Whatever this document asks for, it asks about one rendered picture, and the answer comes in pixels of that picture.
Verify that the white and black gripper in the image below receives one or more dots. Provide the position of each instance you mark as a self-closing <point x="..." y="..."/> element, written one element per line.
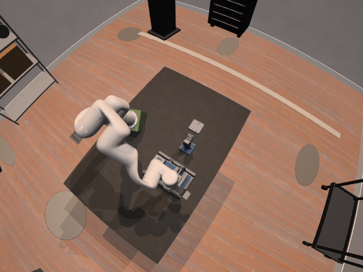
<point x="166" y="188"/>

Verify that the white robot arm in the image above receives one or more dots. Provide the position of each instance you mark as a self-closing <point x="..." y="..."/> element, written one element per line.
<point x="114" y="113"/>

